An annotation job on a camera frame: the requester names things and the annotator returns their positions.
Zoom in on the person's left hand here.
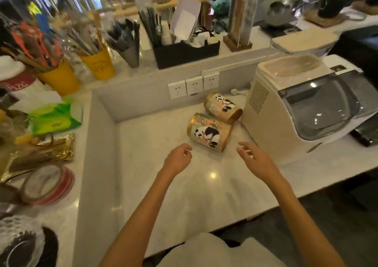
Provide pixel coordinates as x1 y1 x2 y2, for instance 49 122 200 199
161 143 193 177

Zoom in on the person's right hand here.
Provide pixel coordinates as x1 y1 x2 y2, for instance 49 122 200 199
236 141 283 185

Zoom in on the small panda tea tin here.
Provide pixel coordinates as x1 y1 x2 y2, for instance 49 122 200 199
186 112 234 153

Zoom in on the tall panda tea tin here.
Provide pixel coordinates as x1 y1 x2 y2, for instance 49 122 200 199
203 92 244 126

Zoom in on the person's left forearm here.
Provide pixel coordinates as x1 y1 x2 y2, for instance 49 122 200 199
98 169 178 267

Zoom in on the person's right forearm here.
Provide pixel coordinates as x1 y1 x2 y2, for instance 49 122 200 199
267 176 347 267

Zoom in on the green wet wipes pack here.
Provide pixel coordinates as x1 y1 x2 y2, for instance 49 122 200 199
9 90 84 135

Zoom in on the white ice maker machine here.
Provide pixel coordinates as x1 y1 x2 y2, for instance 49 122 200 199
240 53 378 166

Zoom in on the black organizer box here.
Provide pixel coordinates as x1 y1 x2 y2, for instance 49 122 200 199
152 38 221 70

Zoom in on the grey cup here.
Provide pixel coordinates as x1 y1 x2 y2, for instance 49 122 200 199
118 46 140 69

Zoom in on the red-edged tape roll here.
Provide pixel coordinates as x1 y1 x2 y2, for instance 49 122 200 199
20 163 76 206

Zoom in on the yellow bucket holding utensils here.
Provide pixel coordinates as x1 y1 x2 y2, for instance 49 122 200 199
80 46 116 81

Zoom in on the clear box with wooden lid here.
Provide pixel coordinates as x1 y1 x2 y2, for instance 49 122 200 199
271 27 339 59

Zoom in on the bunch of black plastic cutlery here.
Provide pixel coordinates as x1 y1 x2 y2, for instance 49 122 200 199
106 18 141 53

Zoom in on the bunch of black straws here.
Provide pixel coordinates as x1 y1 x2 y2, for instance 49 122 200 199
138 6 163 48

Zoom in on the gold packet of wooden spoons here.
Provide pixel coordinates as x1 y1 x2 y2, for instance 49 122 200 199
0 133 75 183

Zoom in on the white paper sleeve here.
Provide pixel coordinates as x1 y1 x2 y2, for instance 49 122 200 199
170 0 202 44

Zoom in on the yellow bucket holding scissors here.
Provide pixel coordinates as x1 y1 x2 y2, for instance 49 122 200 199
36 59 81 97

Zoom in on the acrylic stand with wooden base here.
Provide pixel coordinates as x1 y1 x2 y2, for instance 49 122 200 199
222 0 258 53

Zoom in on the wooden rack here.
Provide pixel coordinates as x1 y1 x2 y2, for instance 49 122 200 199
111 0 211 18

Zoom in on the wooden coaster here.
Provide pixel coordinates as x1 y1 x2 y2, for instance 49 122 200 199
304 9 350 28

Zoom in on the round dark metal container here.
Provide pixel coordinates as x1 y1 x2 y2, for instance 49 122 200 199
0 215 59 267

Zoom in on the white-lidded jar with red label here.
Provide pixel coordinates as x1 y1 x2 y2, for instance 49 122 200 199
0 55 50 100

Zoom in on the black cup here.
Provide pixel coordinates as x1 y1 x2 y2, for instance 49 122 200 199
317 0 363 20

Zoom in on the white wall socket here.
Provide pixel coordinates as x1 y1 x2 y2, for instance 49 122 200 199
167 79 187 100
185 75 204 96
202 72 221 92

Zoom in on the bunch of orange-handled scissors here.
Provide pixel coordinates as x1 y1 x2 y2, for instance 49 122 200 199
10 21 63 70

